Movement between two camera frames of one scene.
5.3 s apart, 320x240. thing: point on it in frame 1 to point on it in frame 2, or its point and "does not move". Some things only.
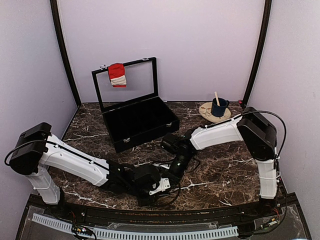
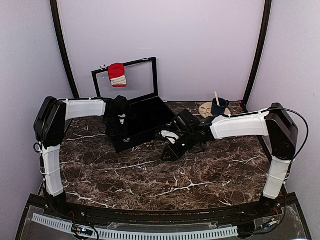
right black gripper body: (182, 165) to (190, 142)
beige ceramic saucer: (205, 110) does not move
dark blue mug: (218, 111) does not move
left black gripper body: (136, 191) to (114, 129)
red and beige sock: (116, 72) does not move
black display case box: (135, 114) does not move
